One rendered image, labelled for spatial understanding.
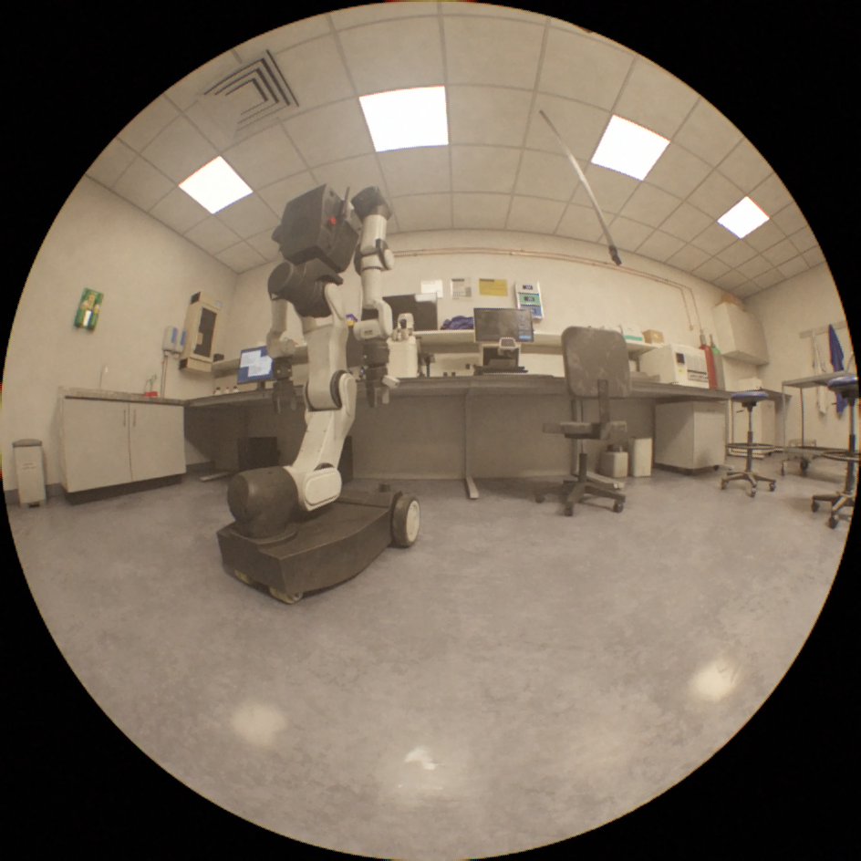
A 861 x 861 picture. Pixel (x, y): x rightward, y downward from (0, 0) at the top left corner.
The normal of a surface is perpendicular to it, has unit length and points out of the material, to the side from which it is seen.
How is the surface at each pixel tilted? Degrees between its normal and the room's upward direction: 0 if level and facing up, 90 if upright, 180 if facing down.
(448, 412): 90
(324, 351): 100
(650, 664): 0
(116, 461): 90
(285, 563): 90
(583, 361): 90
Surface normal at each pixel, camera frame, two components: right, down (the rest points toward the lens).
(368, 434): -0.08, 0.01
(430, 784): -0.02, -1.00
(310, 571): 0.82, 0.00
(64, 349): 1.00, -0.02
